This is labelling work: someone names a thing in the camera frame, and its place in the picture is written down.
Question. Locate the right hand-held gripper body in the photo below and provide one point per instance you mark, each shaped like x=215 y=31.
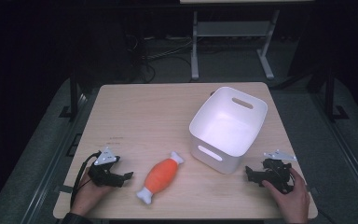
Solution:
x=278 y=172

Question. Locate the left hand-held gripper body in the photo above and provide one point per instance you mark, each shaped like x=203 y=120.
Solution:
x=105 y=168

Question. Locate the orange plush bone toy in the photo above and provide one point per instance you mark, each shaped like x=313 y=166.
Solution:
x=161 y=177

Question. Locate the white plastic basket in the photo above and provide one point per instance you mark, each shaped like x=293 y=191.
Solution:
x=227 y=130

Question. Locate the person's right hand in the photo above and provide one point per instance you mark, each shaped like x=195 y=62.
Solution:
x=293 y=199

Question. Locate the person's left hand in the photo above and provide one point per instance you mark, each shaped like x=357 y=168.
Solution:
x=88 y=194

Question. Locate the black metal stand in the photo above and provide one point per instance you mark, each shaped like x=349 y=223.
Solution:
x=331 y=93
x=74 y=93

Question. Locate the metal floor rail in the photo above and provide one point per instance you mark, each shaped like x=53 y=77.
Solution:
x=345 y=149
x=52 y=161

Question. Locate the white metal table frame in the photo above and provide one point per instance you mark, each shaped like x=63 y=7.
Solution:
x=231 y=29

